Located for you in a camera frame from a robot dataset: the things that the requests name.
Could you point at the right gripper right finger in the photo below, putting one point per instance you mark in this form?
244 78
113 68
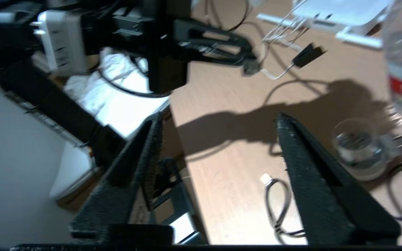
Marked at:
326 202

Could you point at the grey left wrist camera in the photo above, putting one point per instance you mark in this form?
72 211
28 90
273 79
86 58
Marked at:
61 42

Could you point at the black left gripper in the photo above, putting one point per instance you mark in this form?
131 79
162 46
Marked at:
166 52

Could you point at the small black plastic clip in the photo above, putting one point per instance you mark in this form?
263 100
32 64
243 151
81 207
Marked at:
307 55

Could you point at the white wifi router with antennas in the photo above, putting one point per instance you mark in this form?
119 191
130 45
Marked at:
340 10

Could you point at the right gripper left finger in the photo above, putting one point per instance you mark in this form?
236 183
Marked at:
124 195

